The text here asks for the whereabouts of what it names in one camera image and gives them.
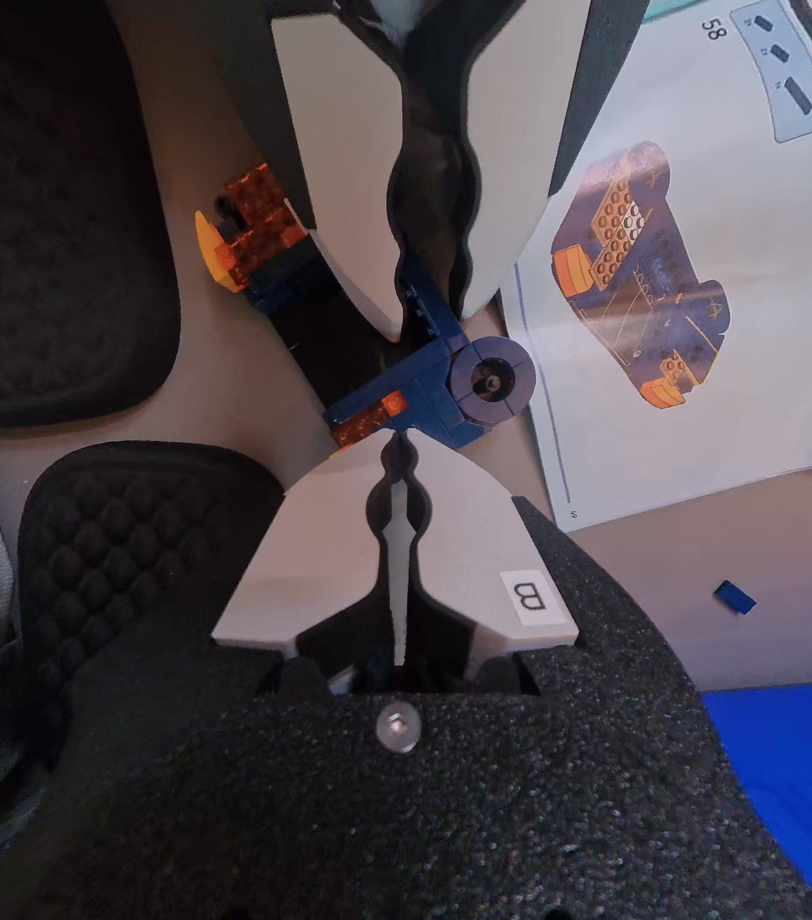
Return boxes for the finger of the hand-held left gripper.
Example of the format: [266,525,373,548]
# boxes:
[271,13,408,345]
[457,0,594,319]

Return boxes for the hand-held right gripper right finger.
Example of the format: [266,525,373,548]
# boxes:
[403,430,581,680]

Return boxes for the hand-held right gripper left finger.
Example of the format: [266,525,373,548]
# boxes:
[210,430,401,680]

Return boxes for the blue orange brick model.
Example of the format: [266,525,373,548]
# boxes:
[194,161,538,457]

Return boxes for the blue plastic bin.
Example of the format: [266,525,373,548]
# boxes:
[700,679,812,920]

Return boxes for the black bumpy cushion pad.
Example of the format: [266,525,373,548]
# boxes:
[16,440,286,763]

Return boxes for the dark blue tile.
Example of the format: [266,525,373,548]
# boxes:
[712,579,758,617]

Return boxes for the open instruction booklet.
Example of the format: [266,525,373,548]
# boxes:
[499,0,812,533]

